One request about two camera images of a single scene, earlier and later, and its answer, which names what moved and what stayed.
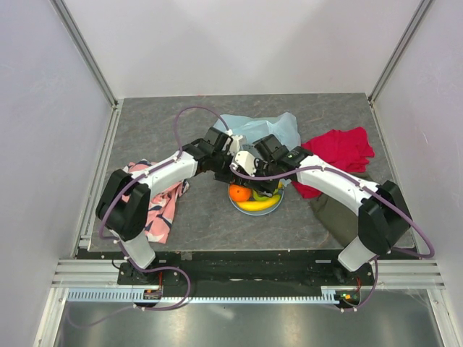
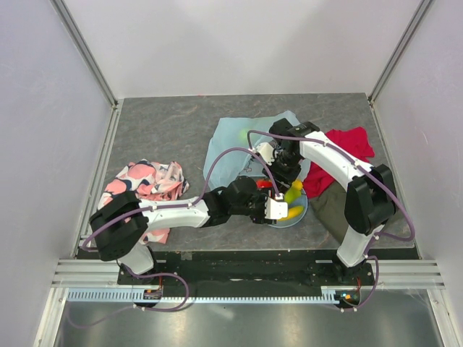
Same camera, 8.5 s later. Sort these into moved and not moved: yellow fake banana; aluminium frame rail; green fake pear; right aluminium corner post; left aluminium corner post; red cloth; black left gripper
Moved: green fake pear; yellow fake banana; black left gripper
Not moved: right aluminium corner post; left aluminium corner post; red cloth; aluminium frame rail
